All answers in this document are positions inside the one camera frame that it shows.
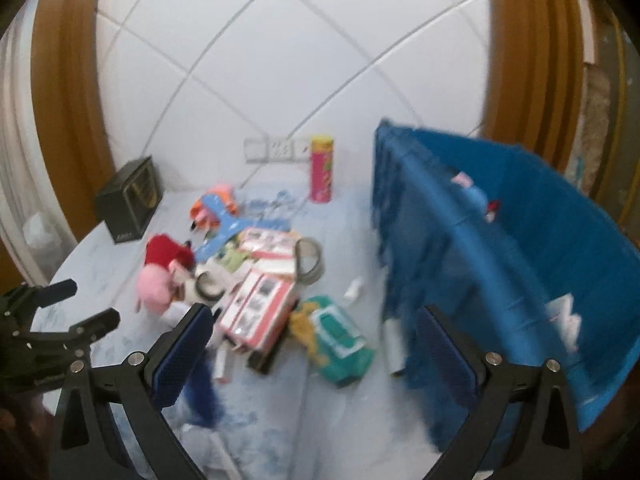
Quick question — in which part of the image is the red white card pack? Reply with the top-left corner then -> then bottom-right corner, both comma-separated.
237,227 -> 299,257
249,255 -> 297,279

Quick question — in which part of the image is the grey door with yellow trim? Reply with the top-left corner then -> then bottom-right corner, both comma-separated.
600,5 -> 640,226

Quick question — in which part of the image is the brown wooden door frame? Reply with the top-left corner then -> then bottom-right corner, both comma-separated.
482,0 -> 587,173
31,0 -> 117,243

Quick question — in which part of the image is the white plastic bag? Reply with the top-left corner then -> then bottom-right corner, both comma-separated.
21,209 -> 67,263

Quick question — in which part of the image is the clear tape roll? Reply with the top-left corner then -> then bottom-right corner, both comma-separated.
294,237 -> 326,284

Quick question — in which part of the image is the black box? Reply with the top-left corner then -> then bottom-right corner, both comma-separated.
94,156 -> 163,245

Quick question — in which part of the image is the dark blue fluffy toy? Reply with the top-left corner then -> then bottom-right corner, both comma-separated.
182,350 -> 228,428

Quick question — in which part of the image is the green wet wipes pack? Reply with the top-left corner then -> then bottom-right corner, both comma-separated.
302,296 -> 376,388

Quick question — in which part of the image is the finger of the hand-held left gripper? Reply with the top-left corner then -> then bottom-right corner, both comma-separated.
0,279 -> 79,317
27,308 -> 122,358

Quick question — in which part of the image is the orange blue toy figure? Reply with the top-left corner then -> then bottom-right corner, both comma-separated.
189,185 -> 241,233

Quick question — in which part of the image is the yellow fabric toy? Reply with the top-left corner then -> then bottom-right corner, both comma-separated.
289,302 -> 321,363

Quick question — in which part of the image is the pink cylindrical can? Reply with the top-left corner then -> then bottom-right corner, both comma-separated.
309,134 -> 336,204

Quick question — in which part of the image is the large pink pig plush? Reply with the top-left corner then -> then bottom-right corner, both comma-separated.
134,265 -> 187,315

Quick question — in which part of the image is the blue plastic container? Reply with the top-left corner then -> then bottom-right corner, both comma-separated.
370,119 -> 640,453

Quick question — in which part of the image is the dark round tape roll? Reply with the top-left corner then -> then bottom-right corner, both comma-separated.
194,270 -> 227,305

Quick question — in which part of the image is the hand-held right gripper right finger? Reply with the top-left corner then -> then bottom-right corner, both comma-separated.
417,305 -> 583,480

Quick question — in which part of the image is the red white cardboard box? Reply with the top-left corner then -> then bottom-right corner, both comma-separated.
217,267 -> 301,361

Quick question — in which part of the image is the blue plastic hanger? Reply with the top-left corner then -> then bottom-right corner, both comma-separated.
192,199 -> 293,263

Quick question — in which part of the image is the rolled beige carpet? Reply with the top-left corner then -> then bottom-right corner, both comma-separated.
582,60 -> 617,198

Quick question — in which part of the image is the small white marker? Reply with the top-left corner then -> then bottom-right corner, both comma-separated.
214,345 -> 234,384

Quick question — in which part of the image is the white wall socket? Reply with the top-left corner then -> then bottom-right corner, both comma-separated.
243,135 -> 315,163

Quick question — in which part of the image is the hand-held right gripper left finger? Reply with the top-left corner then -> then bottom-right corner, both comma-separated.
50,302 -> 216,480

